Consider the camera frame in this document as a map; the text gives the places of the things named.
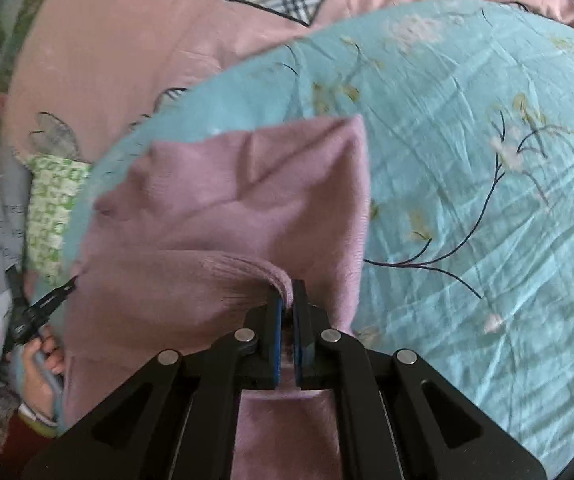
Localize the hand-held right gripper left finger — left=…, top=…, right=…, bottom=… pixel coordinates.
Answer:
left=21, top=287, right=288, bottom=480

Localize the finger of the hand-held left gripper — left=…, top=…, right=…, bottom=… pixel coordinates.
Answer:
left=29, top=275, right=78, bottom=313
left=4, top=266, right=26, bottom=313

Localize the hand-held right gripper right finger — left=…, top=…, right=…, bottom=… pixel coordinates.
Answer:
left=292, top=279, right=549, bottom=480

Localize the mauve knitted sweater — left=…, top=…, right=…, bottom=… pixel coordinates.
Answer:
left=62, top=114, right=372, bottom=480

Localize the person's left hand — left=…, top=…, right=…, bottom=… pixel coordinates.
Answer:
left=19, top=330, right=68, bottom=426

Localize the green checkered pillow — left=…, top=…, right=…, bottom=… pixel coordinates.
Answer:
left=26, top=154, right=92, bottom=281

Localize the teal floral bed sheet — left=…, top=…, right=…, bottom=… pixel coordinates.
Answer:
left=62, top=0, right=574, bottom=480

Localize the pink quilt with plaid hearts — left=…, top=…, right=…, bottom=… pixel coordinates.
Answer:
left=4, top=0, right=574, bottom=163

